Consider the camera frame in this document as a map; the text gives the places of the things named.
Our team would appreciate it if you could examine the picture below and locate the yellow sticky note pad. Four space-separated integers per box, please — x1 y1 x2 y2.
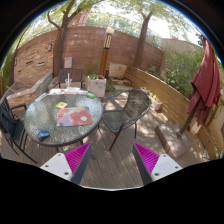
56 102 67 109

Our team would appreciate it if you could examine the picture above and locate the black chair left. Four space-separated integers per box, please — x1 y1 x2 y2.
0 98 36 163

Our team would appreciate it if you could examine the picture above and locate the green small object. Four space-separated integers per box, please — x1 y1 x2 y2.
86 92 96 99

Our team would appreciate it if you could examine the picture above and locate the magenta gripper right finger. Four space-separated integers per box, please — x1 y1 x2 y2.
132 143 182 185

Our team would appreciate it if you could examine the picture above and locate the right tree trunk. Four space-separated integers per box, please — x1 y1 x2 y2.
134 12 153 68

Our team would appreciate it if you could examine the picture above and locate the colourful floral mouse pad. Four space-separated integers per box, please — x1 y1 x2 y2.
57 107 92 127

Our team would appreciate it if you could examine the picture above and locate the wooden slat fence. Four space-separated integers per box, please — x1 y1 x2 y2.
124 65 221 158

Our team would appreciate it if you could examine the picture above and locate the small white planter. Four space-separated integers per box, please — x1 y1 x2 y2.
149 92 162 111

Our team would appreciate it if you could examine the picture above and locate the stone umbrella base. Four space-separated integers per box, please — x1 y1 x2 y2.
155 124 191 158

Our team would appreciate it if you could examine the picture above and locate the white square planter box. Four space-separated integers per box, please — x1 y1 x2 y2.
86 75 107 97

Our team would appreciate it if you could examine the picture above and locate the closed red patio umbrella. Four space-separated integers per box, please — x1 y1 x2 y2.
179 36 221 134

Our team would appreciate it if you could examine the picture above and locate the black mesh chair right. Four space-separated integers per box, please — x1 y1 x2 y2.
102 89 151 150

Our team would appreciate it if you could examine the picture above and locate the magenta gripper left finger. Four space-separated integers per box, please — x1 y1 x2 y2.
41 143 92 185

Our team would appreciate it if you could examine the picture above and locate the white book stack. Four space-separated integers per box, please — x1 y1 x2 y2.
64 87 80 95

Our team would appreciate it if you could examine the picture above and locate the left tree trunk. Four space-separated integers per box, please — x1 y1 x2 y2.
47 0 77 76

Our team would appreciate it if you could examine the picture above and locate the white candle stick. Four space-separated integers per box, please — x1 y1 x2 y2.
67 72 70 88

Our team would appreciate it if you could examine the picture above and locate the tree trunk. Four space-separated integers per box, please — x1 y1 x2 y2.
47 0 77 76
134 12 153 68

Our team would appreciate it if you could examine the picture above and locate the wooden garden lamp post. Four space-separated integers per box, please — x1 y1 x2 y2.
99 27 114 77

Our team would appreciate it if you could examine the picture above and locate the blue computer mouse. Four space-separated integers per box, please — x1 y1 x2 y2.
37 130 50 141

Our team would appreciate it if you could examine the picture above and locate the round glass patio table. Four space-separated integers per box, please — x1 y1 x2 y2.
24 94 103 147

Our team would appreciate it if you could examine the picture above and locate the dark wicker chair far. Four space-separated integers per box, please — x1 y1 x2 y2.
53 68 83 88

